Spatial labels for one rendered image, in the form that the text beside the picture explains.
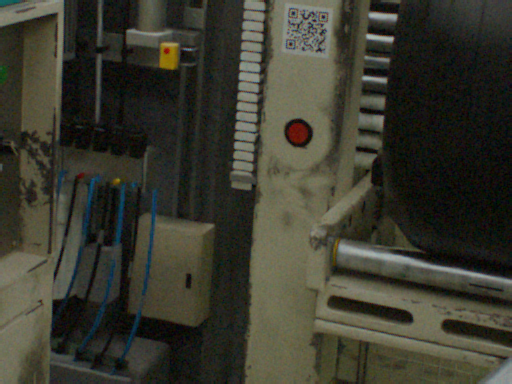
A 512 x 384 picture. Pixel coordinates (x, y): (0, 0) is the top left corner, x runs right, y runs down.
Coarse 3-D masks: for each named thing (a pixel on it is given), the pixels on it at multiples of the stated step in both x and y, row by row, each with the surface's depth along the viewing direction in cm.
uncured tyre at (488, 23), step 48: (432, 0) 172; (480, 0) 170; (432, 48) 171; (480, 48) 169; (432, 96) 171; (480, 96) 169; (384, 144) 180; (432, 144) 173; (480, 144) 171; (384, 192) 187; (432, 192) 177; (480, 192) 174; (432, 240) 186; (480, 240) 182
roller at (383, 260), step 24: (336, 264) 196; (360, 264) 194; (384, 264) 192; (408, 264) 191; (432, 264) 191; (456, 264) 190; (480, 264) 190; (456, 288) 190; (480, 288) 188; (504, 288) 187
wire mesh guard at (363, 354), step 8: (376, 232) 244; (376, 240) 244; (360, 344) 250; (368, 344) 249; (376, 344) 249; (360, 352) 250; (368, 352) 250; (392, 352) 248; (408, 352) 247; (360, 360) 250; (376, 360) 250; (408, 360) 248; (424, 360) 247; (440, 360) 246; (360, 368) 251; (376, 368) 251; (448, 368) 246; (456, 368) 245; (472, 368) 244; (360, 376) 251; (416, 376) 248; (480, 376) 244
